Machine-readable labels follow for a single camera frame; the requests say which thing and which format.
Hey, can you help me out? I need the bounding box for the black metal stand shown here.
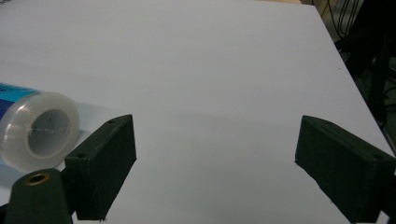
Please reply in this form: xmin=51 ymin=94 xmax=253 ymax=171
xmin=334 ymin=0 xmax=396 ymax=147

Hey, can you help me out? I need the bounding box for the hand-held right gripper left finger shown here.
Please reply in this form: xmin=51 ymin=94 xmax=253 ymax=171
xmin=64 ymin=113 xmax=137 ymax=221

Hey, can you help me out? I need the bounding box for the black cable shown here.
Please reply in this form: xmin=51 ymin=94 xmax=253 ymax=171
xmin=320 ymin=0 xmax=363 ymax=40

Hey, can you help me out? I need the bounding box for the clear tape roll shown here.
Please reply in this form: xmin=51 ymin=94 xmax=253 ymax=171
xmin=0 ymin=82 xmax=80 ymax=173

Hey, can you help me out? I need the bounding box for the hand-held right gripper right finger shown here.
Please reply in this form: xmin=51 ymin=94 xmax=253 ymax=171
xmin=294 ymin=115 xmax=396 ymax=224

